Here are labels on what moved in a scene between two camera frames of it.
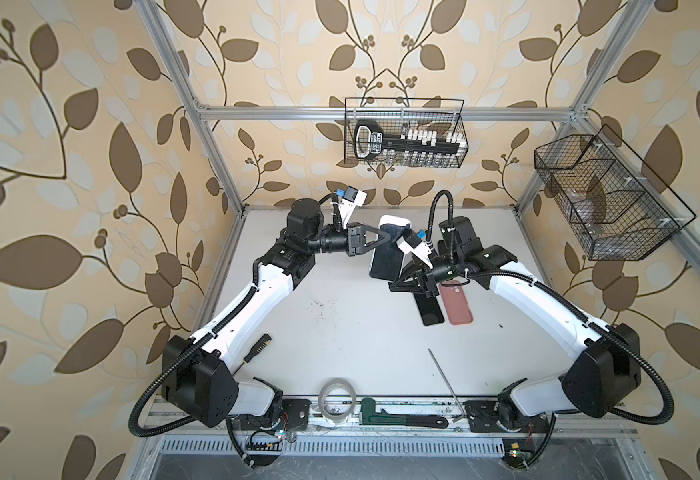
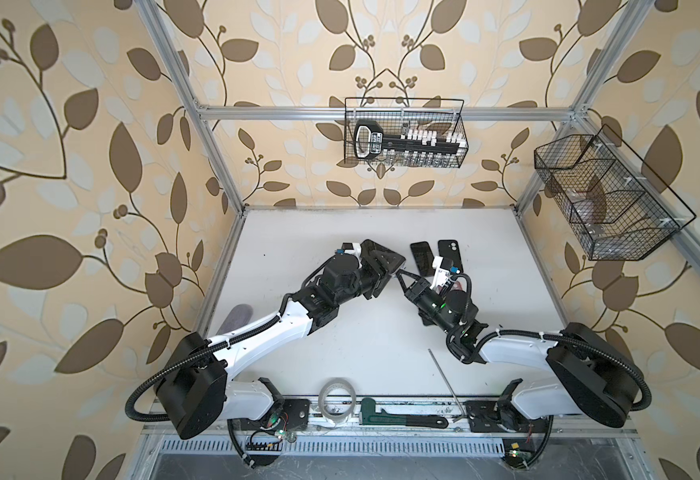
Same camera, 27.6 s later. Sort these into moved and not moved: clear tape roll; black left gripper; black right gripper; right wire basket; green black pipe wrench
Moved: black left gripper; black right gripper
Not moved: green black pipe wrench; clear tape roll; right wire basket
